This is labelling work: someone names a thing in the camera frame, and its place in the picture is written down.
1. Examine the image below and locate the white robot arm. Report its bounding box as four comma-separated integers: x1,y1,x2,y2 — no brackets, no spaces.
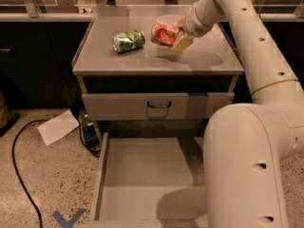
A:
182,0,304,228

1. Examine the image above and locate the black cable left floor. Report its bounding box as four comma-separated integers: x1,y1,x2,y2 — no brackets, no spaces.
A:
11,119,48,228

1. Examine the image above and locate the red coke can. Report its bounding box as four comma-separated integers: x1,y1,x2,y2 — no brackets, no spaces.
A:
150,23,181,47

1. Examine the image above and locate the open middle drawer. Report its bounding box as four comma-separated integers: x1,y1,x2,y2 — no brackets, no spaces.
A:
75,132,208,228

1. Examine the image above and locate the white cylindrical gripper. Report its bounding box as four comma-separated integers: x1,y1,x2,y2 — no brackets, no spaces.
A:
171,2,214,51

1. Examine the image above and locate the blue tape floor mark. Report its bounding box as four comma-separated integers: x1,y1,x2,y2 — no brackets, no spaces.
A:
51,208,87,228

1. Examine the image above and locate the grey drawer cabinet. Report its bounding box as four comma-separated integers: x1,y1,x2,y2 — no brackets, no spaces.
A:
73,6,243,138

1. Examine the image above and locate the long dark back counter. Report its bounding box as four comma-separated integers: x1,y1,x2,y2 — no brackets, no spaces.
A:
0,4,304,110

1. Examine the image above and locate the blue box on floor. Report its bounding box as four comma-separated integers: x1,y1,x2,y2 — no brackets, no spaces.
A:
83,125,99,146

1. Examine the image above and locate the black drawer handle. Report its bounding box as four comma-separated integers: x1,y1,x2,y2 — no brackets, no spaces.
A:
147,101,172,109

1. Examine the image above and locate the green crumpled chip bag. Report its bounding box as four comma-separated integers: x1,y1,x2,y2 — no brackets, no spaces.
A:
112,29,145,53

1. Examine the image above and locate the white paper sheet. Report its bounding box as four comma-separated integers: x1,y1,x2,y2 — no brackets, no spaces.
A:
37,110,79,145

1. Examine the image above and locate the white ceramic bowl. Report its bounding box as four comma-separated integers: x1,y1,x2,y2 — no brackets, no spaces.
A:
157,14,182,26

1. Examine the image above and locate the closed top drawer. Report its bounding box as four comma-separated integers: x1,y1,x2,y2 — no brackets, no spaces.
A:
82,92,235,121

